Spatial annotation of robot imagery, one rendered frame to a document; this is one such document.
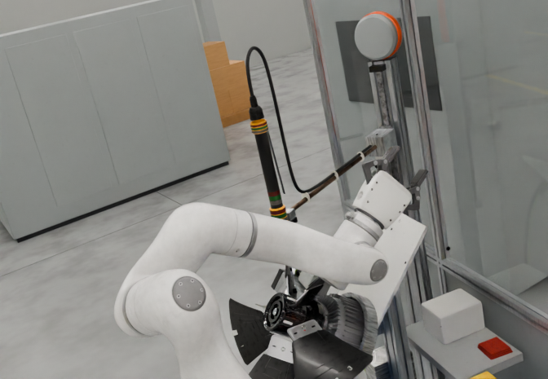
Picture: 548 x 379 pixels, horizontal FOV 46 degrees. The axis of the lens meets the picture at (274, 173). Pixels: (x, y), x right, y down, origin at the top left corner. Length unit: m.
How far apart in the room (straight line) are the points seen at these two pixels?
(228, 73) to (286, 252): 8.75
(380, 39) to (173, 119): 5.47
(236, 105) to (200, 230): 8.94
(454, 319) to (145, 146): 5.55
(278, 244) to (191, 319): 0.28
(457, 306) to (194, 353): 1.38
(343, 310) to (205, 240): 0.90
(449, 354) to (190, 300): 1.39
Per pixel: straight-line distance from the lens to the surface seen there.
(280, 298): 1.97
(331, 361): 1.78
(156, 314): 1.06
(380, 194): 1.40
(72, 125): 7.16
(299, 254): 1.28
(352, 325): 1.99
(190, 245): 1.16
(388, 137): 2.21
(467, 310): 2.32
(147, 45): 7.36
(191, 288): 1.05
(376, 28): 2.21
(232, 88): 10.00
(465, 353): 2.30
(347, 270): 1.28
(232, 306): 2.24
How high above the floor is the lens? 2.18
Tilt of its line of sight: 18 degrees down
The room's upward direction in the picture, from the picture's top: 12 degrees counter-clockwise
